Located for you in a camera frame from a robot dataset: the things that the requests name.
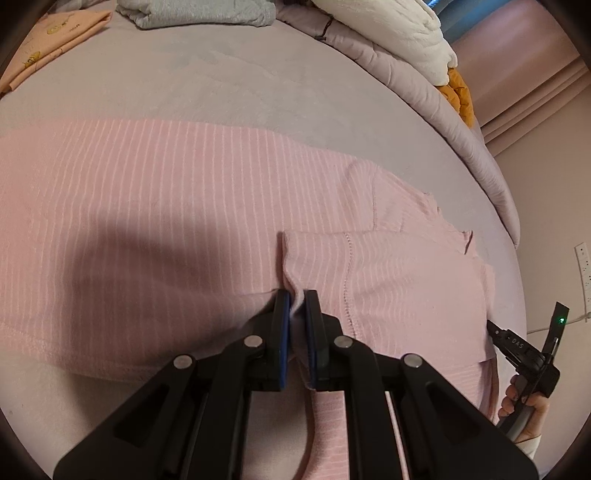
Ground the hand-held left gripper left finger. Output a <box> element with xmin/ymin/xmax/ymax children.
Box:
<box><xmin>53</xmin><ymin>290</ymin><xmax>291</xmax><ymax>480</ymax></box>

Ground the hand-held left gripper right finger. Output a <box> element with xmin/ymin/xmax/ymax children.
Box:
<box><xmin>302</xmin><ymin>290</ymin><xmax>539</xmax><ymax>480</ymax></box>

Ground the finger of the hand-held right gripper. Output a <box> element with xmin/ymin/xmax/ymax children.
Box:
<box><xmin>486</xmin><ymin>320</ymin><xmax>525</xmax><ymax>361</ymax></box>

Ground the pink striped garment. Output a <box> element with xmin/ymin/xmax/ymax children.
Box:
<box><xmin>0</xmin><ymin>117</ymin><xmax>497</xmax><ymax>480</ymax></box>

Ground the person's right hand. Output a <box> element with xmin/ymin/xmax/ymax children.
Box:
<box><xmin>499</xmin><ymin>374</ymin><xmax>552</xmax><ymax>439</ymax></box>

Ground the white power strip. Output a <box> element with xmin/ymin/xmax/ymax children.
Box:
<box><xmin>575</xmin><ymin>244</ymin><xmax>591</xmax><ymax>291</ymax></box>

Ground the pink curtain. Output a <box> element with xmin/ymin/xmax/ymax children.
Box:
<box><xmin>452</xmin><ymin>0</ymin><xmax>591</xmax><ymax>158</ymax></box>

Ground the mauve quilt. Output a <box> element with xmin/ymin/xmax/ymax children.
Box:
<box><xmin>277</xmin><ymin>7</ymin><xmax>522</xmax><ymax>250</ymax></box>

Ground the mauve bedsheet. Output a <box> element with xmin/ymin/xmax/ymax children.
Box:
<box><xmin>0</xmin><ymin>9</ymin><xmax>529</xmax><ymax>480</ymax></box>

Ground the white plush toy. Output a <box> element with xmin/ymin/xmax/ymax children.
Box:
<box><xmin>314</xmin><ymin>0</ymin><xmax>459</xmax><ymax>86</ymax></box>

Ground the blue curtain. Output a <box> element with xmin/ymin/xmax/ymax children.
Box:
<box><xmin>427</xmin><ymin>0</ymin><xmax>467</xmax><ymax>51</ymax></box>

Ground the grey-blue folded cloth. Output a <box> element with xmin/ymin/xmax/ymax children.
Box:
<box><xmin>115</xmin><ymin>0</ymin><xmax>278</xmax><ymax>31</ymax></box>

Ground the peach folded cloth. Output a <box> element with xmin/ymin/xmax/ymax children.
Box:
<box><xmin>0</xmin><ymin>9</ymin><xmax>114</xmax><ymax>95</ymax></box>

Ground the white cable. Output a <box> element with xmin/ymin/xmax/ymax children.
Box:
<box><xmin>526</xmin><ymin>313</ymin><xmax>591</xmax><ymax>335</ymax></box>

